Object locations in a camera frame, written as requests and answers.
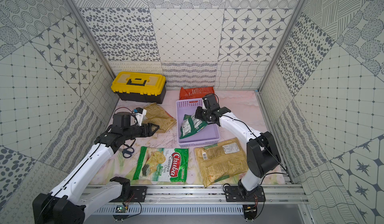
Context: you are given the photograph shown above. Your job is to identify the white slotted cable duct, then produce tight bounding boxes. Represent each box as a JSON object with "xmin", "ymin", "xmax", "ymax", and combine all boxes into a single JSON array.
[{"xmin": 94, "ymin": 204, "xmax": 244, "ymax": 215}]

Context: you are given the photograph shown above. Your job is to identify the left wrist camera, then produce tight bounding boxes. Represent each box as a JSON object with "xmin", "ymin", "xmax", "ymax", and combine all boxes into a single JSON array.
[{"xmin": 134, "ymin": 107, "xmax": 147, "ymax": 126}]

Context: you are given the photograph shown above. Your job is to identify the dark green chips bag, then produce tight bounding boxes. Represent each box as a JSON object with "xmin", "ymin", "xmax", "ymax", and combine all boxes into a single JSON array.
[{"xmin": 180, "ymin": 114, "xmax": 205, "ymax": 139}]

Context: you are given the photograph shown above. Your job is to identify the aluminium mounting rail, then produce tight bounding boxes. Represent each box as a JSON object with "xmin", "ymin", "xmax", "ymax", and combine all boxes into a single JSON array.
[{"xmin": 77, "ymin": 184, "xmax": 310, "ymax": 205}]

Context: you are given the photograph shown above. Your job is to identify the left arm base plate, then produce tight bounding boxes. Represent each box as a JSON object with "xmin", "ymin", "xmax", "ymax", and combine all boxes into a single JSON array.
[{"xmin": 111, "ymin": 186, "xmax": 148, "ymax": 203}]

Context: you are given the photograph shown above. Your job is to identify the tan chips bag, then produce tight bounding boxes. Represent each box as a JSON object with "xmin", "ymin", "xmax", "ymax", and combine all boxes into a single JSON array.
[
  {"xmin": 143, "ymin": 103, "xmax": 177, "ymax": 133},
  {"xmin": 194, "ymin": 138, "xmax": 249, "ymax": 187}
]

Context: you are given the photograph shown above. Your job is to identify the yellow black toolbox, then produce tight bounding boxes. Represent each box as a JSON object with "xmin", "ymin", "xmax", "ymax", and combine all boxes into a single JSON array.
[{"xmin": 111, "ymin": 71, "xmax": 167, "ymax": 104}]

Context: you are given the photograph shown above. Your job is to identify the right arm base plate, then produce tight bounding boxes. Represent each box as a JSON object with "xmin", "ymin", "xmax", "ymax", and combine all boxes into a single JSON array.
[{"xmin": 223, "ymin": 184, "xmax": 266, "ymax": 202}]

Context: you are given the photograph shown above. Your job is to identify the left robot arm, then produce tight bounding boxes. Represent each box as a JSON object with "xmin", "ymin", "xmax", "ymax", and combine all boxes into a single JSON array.
[{"xmin": 32, "ymin": 108, "xmax": 160, "ymax": 224}]

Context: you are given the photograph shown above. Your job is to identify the scissors with dark handles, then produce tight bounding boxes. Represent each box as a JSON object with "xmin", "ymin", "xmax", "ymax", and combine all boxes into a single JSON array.
[{"xmin": 122, "ymin": 147, "xmax": 135, "ymax": 159}]

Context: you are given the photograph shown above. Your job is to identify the green Chuba cassava chips bag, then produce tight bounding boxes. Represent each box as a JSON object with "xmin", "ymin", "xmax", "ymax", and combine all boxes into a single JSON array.
[{"xmin": 133, "ymin": 147, "xmax": 189, "ymax": 182}]

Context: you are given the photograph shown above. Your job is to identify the red chips bag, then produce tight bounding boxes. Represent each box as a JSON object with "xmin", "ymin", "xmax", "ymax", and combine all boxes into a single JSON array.
[{"xmin": 179, "ymin": 87, "xmax": 215, "ymax": 100}]

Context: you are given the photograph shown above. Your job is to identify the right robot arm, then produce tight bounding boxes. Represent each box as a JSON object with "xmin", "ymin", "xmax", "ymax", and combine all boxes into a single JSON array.
[{"xmin": 195, "ymin": 93, "xmax": 281, "ymax": 199}]

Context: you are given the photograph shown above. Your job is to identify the lilac plastic basket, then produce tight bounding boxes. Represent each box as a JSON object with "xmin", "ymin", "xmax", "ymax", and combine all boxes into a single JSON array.
[{"xmin": 176, "ymin": 98, "xmax": 220, "ymax": 148}]

